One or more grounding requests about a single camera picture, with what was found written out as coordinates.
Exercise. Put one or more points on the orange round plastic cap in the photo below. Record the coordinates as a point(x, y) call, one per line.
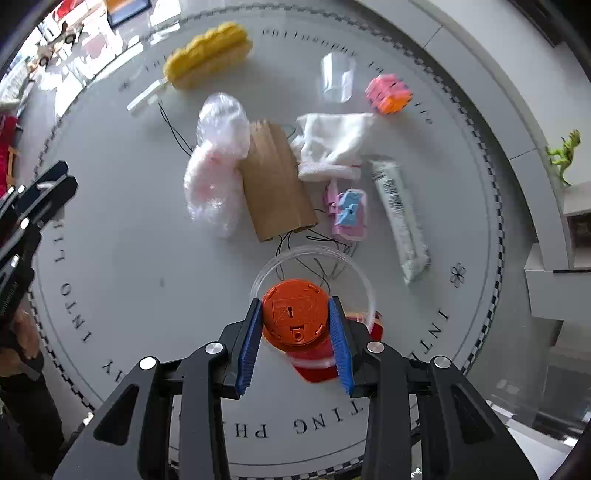
point(295, 311)

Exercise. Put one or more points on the pink blue toy clip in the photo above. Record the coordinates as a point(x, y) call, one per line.
point(350, 213)

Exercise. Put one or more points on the crumpled clear plastic bag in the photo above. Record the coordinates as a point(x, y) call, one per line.
point(214, 170)

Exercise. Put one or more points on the yellow corn brush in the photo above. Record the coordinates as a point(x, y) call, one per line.
point(207, 53)

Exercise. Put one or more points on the red white wrapper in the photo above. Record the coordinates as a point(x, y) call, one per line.
point(314, 364)

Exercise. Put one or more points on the red box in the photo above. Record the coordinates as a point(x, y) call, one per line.
point(7, 138)

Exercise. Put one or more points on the person's left hand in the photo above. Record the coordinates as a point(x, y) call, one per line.
point(22, 334)

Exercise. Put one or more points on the clear plastic cup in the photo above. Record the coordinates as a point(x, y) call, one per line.
point(337, 76)

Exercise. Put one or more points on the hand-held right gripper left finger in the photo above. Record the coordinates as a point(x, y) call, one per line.
point(246, 355)

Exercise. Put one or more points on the green dinosaur toy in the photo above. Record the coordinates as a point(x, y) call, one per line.
point(564, 154)

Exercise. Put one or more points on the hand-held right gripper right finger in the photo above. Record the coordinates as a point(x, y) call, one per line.
point(342, 357)

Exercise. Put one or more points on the blue frame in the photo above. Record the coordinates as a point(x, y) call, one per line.
point(129, 10)

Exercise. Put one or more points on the white cloth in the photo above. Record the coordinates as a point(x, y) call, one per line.
point(334, 143)

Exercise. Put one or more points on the brown cardboard piece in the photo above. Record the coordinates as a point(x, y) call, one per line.
point(274, 184)

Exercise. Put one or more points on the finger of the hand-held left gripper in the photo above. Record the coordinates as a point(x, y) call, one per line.
point(57, 194)
point(51, 171)

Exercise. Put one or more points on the pink orange cube toy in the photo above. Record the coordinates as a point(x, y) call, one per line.
point(388, 96)

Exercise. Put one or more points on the person's left forearm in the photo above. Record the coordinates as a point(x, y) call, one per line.
point(27, 424)

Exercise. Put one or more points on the white toy car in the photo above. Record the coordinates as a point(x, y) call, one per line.
point(62, 33)

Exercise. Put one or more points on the white printed packet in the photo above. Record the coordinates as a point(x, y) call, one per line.
point(399, 217)

